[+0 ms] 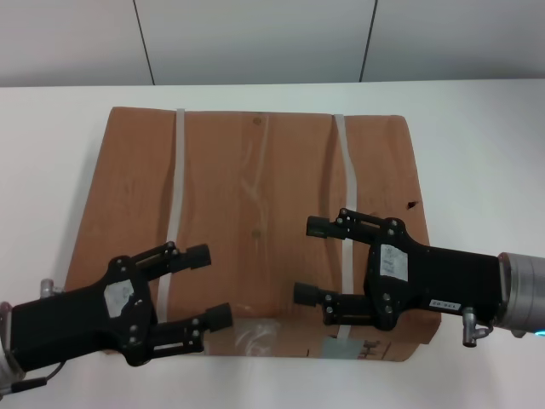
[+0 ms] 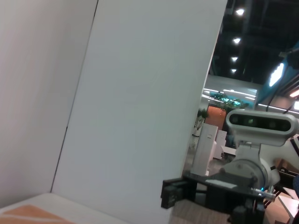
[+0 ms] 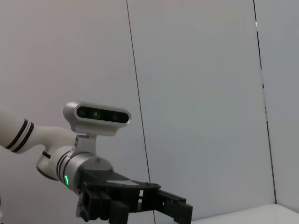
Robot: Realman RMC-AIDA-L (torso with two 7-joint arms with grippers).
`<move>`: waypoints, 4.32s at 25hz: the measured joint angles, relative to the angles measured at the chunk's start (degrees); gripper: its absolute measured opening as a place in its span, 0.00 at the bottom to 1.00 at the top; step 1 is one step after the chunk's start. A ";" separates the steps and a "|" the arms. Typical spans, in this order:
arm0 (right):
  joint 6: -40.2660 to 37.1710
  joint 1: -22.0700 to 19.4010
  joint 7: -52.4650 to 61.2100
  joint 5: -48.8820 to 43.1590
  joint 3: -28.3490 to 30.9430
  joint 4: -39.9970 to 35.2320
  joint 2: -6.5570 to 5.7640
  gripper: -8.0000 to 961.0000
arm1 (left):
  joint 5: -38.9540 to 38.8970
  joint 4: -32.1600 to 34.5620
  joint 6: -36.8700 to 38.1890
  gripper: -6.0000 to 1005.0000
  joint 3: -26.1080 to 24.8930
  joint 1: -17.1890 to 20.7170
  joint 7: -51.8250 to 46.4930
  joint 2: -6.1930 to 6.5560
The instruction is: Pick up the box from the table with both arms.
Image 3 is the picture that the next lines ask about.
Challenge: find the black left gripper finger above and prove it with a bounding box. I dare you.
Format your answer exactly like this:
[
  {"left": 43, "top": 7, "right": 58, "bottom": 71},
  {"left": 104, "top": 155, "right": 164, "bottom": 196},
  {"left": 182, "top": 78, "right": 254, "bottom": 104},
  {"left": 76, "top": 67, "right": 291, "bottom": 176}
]
[
  {"left": 140, "top": 188, "right": 194, "bottom": 224},
  {"left": 109, "top": 200, "right": 132, "bottom": 224}
]

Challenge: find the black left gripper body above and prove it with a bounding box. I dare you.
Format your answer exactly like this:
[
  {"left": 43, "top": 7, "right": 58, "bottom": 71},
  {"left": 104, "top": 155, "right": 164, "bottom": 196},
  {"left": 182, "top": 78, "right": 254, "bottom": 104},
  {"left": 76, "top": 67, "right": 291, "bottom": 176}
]
[{"left": 76, "top": 167, "right": 162, "bottom": 223}]

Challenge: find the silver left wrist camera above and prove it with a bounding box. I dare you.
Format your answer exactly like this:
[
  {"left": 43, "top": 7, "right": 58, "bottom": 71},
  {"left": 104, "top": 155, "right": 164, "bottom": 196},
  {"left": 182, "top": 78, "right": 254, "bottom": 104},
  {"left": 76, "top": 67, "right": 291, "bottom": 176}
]
[{"left": 63, "top": 101, "right": 132, "bottom": 161}]

